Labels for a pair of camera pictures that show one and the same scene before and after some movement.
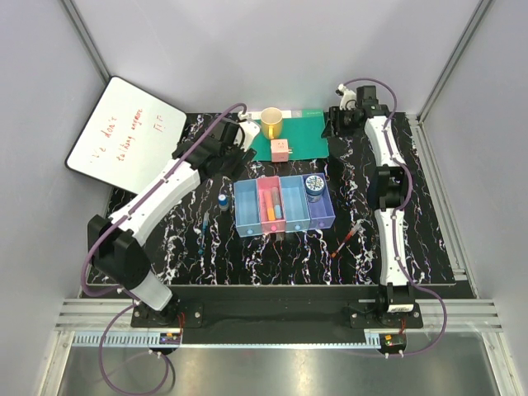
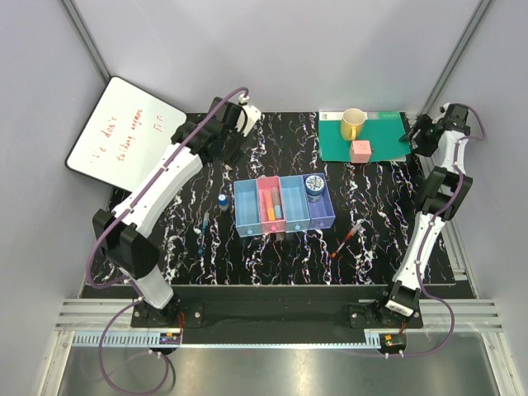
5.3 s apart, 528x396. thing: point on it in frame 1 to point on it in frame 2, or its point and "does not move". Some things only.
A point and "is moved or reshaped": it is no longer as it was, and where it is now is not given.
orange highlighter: (270, 205) does not move
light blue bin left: (247, 207) does not move
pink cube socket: (280, 150) to (360, 152)
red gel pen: (345, 240) does not move
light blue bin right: (295, 204) does not move
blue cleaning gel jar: (314, 186) does not move
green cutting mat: (305, 135) is moved or reshaped
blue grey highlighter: (276, 202) does not move
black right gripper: (334, 116) to (422, 123)
